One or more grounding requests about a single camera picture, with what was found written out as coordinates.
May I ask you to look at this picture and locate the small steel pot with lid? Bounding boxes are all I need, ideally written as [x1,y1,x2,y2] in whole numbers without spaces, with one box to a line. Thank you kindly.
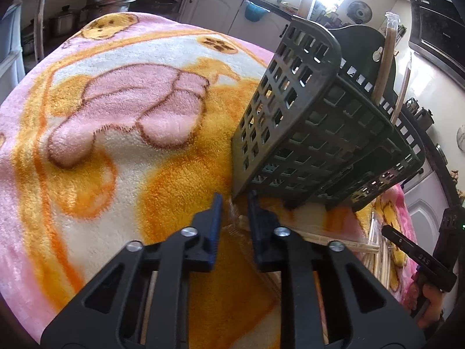
[48,5,79,38]

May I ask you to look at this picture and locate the stacked steel pots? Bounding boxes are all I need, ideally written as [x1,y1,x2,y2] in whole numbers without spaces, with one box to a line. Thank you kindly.
[85,0,137,19]

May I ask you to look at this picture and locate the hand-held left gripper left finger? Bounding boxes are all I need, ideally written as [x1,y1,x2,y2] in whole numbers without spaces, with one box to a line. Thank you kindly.
[40,193,224,349]

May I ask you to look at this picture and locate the steel kettle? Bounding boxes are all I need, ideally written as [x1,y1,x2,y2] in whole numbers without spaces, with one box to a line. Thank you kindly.
[404,98,435,132]

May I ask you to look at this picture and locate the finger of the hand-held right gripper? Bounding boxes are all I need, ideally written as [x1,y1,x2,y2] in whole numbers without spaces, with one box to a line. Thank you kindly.
[381,225,457,293]

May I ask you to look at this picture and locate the person's right hand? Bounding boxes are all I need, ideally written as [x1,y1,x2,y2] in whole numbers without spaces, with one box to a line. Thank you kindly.
[417,283,447,330]

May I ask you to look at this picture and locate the black range hood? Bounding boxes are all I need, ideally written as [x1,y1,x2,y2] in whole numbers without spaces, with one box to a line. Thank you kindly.
[407,0,465,88]

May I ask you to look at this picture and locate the round wall fan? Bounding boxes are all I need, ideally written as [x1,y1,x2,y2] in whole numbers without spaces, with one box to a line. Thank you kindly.
[347,1,373,24]

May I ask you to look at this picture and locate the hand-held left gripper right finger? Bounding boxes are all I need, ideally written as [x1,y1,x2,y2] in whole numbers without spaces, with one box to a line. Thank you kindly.
[247,191,425,349]

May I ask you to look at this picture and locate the pink bear printed blanket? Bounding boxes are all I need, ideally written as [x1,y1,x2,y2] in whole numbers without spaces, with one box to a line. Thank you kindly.
[0,13,418,349]

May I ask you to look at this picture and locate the white kitchen cabinets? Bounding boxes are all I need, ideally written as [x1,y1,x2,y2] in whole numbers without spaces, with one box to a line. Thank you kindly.
[179,0,296,49]

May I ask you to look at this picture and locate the black wok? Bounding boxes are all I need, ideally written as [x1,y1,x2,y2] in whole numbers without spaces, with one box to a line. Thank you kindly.
[146,0,179,14]

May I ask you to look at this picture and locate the blue hanging bag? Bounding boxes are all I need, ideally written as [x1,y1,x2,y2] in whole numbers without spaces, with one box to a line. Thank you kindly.
[244,0,271,23]

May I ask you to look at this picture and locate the black plastic utensil basket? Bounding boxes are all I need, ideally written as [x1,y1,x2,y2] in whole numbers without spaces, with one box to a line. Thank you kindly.
[230,16,426,212]

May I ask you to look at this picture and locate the metal shelf rack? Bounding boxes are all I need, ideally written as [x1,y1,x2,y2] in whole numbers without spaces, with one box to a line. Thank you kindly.
[33,0,52,62]

